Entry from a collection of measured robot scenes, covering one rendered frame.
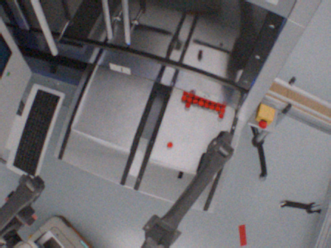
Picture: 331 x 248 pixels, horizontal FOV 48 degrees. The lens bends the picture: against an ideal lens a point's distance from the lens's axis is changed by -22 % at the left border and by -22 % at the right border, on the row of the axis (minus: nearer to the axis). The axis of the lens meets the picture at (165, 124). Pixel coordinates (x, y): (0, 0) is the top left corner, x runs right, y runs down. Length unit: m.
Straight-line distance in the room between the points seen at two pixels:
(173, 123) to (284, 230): 1.30
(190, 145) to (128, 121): 0.26
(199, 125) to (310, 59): 1.54
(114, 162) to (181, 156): 0.26
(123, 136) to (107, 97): 0.17
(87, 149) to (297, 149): 1.51
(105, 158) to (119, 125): 0.14
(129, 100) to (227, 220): 1.14
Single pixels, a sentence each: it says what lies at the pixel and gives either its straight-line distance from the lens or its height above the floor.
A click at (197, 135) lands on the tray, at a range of 1.80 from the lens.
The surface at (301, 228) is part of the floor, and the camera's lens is 2.81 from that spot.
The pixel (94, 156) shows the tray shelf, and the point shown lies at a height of 0.88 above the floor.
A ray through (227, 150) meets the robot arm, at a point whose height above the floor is 1.17.
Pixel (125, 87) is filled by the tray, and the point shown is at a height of 0.88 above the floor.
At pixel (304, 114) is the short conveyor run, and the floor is 0.93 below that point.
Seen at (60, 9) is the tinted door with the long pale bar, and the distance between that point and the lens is 1.41.
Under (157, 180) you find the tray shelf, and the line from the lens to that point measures 1.76.
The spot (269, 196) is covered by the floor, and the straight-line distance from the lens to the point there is 2.73.
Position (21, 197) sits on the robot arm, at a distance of 1.27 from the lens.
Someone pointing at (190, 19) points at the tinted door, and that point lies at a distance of 1.20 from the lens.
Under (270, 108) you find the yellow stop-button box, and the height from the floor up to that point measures 1.03.
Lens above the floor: 2.62
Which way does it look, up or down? 75 degrees down
